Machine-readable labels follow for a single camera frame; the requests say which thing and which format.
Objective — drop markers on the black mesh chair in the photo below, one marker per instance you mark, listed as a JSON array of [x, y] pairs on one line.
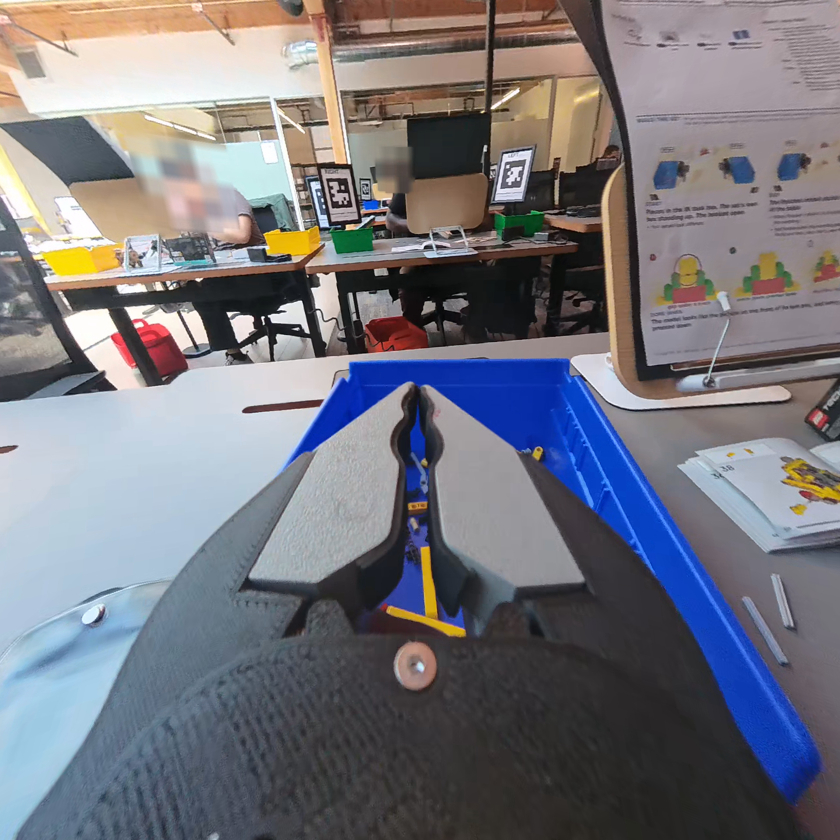
[[33, 315]]

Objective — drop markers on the cardboard divider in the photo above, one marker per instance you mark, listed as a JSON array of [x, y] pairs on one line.
[[446, 207], [98, 210]]

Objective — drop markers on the white gooseneck clip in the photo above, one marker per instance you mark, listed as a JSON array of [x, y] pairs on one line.
[[722, 302]]

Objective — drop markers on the black lego box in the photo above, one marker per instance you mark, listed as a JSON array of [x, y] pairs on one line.
[[828, 410]]

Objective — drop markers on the white booklet stand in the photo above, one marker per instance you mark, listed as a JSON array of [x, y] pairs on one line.
[[449, 253]]

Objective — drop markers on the wooden desk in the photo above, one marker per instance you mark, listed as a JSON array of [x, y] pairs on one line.
[[216, 269], [394, 256]]

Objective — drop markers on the monitor with black-white tag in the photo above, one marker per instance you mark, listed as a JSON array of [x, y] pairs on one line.
[[513, 174], [340, 193], [313, 200]]

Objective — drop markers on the white screen base plate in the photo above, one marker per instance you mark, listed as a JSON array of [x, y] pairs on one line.
[[610, 380]]

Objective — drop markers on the clear plastic bag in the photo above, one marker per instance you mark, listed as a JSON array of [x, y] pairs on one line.
[[52, 669]]

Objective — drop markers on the small black box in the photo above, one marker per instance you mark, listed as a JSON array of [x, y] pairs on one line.
[[266, 254]]

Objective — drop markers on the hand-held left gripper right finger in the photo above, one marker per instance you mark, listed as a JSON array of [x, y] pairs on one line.
[[499, 512]]

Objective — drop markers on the grey lego axle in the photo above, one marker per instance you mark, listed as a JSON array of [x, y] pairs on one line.
[[782, 600], [764, 630]]

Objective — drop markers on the pile of yellow black lego pieces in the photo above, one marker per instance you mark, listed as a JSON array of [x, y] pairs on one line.
[[430, 584]]

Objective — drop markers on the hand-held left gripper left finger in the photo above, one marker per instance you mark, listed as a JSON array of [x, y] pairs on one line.
[[328, 505]]

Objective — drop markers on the black monitor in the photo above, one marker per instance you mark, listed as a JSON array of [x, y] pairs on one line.
[[449, 144]]

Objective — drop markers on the red basket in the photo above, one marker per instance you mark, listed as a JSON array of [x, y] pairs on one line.
[[397, 336], [154, 348]]

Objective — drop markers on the blue plastic bin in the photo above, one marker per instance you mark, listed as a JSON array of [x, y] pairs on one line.
[[512, 407]]

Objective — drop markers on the yellow plastic bin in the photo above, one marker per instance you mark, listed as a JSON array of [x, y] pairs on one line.
[[79, 259], [292, 243]]

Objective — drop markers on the green plastic bin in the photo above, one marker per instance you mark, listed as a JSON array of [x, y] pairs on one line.
[[518, 226], [351, 241]]

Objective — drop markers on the black office chair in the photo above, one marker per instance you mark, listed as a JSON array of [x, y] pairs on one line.
[[269, 328], [446, 305]]

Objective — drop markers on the wood-framed instruction screen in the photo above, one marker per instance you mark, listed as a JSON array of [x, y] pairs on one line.
[[722, 197]]

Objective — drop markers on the clear acrylic stand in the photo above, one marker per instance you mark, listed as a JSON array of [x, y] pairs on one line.
[[141, 256]]

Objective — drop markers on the open instruction booklet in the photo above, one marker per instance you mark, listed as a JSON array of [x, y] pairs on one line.
[[754, 499]]

